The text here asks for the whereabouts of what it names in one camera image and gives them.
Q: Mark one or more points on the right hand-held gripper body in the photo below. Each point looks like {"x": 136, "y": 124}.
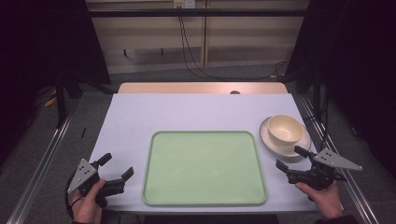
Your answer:
{"x": 333, "y": 161}

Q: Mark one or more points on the yellow floor item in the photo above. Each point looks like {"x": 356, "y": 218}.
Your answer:
{"x": 49, "y": 101}

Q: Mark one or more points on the pale lavender table mat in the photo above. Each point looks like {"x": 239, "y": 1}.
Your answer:
{"x": 186, "y": 112}

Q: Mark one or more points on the person's left hand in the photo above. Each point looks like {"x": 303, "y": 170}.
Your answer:
{"x": 87, "y": 203}

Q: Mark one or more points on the white wall socket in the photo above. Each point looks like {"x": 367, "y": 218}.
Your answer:
{"x": 184, "y": 3}

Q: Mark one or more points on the metal floor rail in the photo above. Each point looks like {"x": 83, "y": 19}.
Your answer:
{"x": 355, "y": 189}
{"x": 40, "y": 168}

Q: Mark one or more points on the black metal stand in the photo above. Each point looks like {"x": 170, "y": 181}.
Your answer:
{"x": 60, "y": 99}

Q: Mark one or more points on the person's right hand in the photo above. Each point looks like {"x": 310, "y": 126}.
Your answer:
{"x": 323, "y": 200}

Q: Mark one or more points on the dark curtain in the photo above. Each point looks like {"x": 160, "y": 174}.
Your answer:
{"x": 37, "y": 46}
{"x": 358, "y": 62}

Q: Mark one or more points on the pale green tray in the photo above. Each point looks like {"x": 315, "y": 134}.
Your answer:
{"x": 204, "y": 168}

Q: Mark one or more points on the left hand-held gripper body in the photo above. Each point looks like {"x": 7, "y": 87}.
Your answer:
{"x": 82, "y": 173}

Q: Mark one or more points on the small black stick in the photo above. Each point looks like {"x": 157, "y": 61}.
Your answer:
{"x": 83, "y": 132}

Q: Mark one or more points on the cream bowl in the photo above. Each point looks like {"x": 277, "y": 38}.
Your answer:
{"x": 285, "y": 129}

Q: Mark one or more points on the wooden upright post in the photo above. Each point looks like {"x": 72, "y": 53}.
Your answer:
{"x": 204, "y": 37}

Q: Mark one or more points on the white plate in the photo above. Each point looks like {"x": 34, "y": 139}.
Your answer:
{"x": 264, "y": 137}

